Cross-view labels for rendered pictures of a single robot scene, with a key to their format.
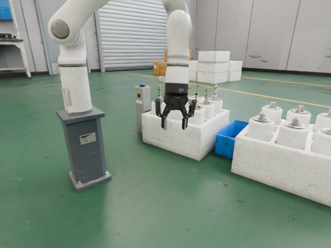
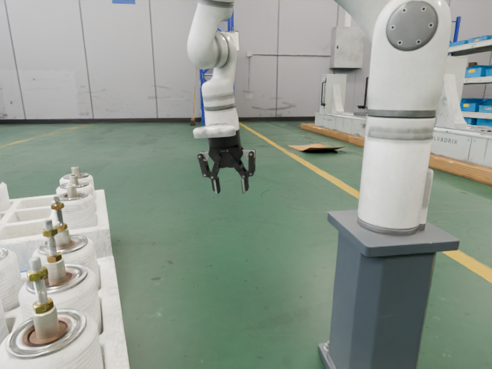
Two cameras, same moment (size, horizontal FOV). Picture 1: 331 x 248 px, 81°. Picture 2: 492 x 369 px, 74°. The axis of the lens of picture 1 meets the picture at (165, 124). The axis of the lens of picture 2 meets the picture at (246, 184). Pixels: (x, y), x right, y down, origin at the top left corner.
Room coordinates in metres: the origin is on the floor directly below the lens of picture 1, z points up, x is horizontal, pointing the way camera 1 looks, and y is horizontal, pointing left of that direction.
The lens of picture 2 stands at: (1.27, 0.37, 0.50)
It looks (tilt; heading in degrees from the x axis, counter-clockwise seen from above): 15 degrees down; 208
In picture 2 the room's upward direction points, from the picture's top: straight up
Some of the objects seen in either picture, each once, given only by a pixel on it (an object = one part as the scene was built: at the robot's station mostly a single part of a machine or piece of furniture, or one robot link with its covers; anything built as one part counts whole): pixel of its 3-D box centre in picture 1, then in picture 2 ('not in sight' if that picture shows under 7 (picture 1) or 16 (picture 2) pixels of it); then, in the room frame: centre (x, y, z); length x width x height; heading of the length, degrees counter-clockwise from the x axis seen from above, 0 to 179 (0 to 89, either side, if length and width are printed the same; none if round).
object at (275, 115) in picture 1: (269, 124); not in sight; (0.97, -0.55, 0.16); 0.10 x 0.10 x 0.18
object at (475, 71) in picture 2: not in sight; (485, 71); (-5.44, 1.11, 0.90); 0.50 x 0.38 x 0.21; 128
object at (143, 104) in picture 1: (143, 110); not in sight; (1.25, 0.15, 0.16); 0.07 x 0.07 x 0.31; 53
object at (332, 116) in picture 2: not in sight; (359, 100); (-3.08, -0.38, 0.45); 1.61 x 0.57 x 0.74; 37
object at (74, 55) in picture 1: (69, 44); (406, 63); (0.73, 0.33, 0.54); 0.09 x 0.09 x 0.17; 4
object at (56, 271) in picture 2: not in sight; (56, 270); (1.04, -0.06, 0.26); 0.02 x 0.02 x 0.03
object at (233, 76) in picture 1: (226, 75); not in sight; (3.94, -1.21, 0.09); 0.39 x 0.39 x 0.18; 40
